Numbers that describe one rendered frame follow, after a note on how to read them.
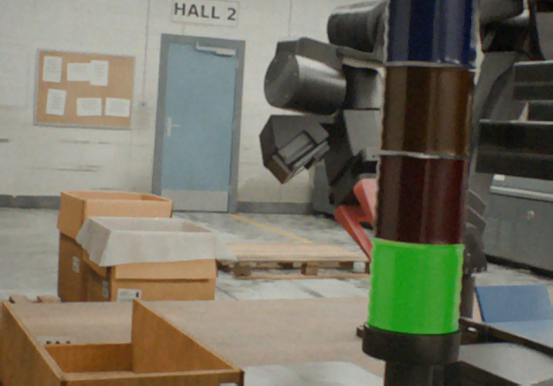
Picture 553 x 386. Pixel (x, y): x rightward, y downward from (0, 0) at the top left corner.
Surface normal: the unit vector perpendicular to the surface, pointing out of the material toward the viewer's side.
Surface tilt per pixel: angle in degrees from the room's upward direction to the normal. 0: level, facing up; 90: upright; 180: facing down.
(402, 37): 104
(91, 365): 90
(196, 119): 90
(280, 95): 83
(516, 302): 60
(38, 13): 90
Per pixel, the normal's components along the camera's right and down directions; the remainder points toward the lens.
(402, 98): -0.63, 0.25
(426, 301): 0.11, -0.18
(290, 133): 0.29, -0.44
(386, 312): -0.69, -0.25
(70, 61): 0.36, 0.07
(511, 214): -0.93, -0.04
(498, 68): -0.68, -0.50
